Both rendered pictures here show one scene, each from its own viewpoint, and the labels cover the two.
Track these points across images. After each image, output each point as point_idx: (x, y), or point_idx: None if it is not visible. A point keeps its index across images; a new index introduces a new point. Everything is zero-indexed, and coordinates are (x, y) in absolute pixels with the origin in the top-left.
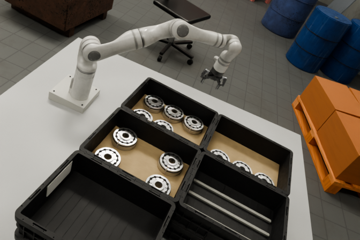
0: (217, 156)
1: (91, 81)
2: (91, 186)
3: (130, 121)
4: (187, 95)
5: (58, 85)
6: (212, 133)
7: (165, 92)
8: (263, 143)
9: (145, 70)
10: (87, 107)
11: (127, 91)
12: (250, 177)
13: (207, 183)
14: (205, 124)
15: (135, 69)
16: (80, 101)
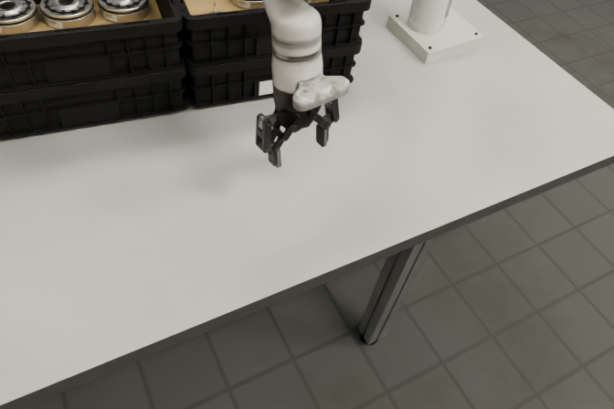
0: None
1: None
2: None
3: None
4: (342, 210)
5: (453, 12)
6: None
7: (321, 16)
8: (37, 48)
9: (485, 187)
10: (395, 33)
11: (415, 102)
12: None
13: None
14: (202, 54)
15: (494, 168)
16: (406, 17)
